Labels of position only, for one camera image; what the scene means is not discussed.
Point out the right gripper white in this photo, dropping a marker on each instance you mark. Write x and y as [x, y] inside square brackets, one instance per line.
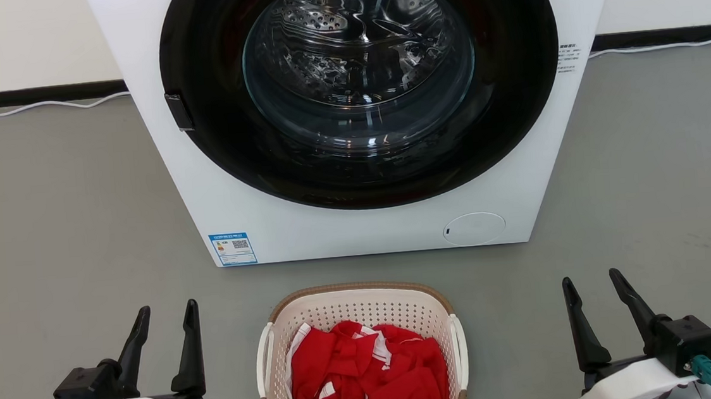
[637, 388]

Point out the white perforated laundry basket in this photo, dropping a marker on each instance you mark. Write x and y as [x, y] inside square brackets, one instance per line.
[364, 303]

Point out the blue energy label sticker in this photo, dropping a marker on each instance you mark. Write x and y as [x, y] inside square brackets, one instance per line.
[232, 250]

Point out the round white filter cover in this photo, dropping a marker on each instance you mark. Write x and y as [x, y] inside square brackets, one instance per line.
[474, 229]

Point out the white front-load washing machine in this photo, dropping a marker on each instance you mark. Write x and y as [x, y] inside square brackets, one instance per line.
[333, 234]

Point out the round black washer door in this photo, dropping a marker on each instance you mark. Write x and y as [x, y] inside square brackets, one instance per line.
[211, 141]

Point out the black printed text label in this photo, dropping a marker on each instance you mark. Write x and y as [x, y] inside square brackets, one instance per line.
[569, 59]

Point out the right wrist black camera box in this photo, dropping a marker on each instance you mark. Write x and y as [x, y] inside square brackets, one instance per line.
[687, 341]

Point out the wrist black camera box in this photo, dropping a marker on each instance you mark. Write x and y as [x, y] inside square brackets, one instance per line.
[88, 388]
[687, 341]

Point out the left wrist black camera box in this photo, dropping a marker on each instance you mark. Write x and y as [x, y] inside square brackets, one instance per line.
[88, 388]

